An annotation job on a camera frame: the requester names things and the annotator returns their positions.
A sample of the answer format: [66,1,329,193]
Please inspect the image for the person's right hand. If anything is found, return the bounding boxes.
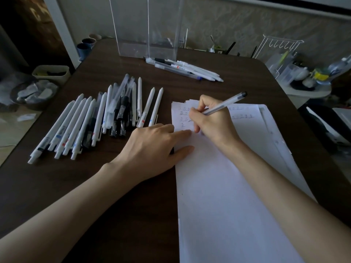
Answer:
[189,95,243,148]

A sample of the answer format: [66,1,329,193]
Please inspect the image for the person's left hand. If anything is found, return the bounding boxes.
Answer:
[101,123,195,184]

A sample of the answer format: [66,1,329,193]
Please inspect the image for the pile of pens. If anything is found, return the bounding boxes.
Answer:
[144,57,224,83]

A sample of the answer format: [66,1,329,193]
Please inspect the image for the stack of white paper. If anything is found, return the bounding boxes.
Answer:
[171,100,317,263]

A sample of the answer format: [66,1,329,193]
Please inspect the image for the person's left forearm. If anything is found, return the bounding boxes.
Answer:
[0,164,137,263]

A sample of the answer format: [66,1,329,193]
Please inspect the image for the person's right forearm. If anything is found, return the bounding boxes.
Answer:
[226,139,351,263]

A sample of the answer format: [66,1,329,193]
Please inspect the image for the black router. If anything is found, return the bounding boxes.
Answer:
[226,42,257,58]

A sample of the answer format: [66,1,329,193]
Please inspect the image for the clear plastic measuring jug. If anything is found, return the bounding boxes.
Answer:
[281,64,298,85]

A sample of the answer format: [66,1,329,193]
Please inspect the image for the black round tray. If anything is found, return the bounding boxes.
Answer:
[290,80,316,91]

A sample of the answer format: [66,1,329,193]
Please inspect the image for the white low cabinet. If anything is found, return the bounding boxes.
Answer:
[275,79,332,108]

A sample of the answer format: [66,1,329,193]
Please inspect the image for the black bag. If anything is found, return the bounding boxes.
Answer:
[299,104,351,154]

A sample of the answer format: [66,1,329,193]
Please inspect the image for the beige plastic bin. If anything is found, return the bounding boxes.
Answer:
[32,65,71,85]

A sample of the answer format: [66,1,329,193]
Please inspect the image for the yellow green container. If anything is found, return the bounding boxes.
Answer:
[312,69,329,81]

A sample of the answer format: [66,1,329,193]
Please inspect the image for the group of colourful cups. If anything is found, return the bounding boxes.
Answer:
[76,33,102,62]

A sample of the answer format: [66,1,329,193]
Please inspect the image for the clear plastic bottle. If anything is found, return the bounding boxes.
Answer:
[328,54,351,76]

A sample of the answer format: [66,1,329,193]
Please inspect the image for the white projector screen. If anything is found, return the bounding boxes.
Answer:
[219,0,351,17]

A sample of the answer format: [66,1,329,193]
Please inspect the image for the grey curtain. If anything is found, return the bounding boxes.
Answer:
[0,24,29,77]

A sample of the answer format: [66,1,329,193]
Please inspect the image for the white wire hook rack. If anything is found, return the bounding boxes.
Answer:
[252,34,304,80]

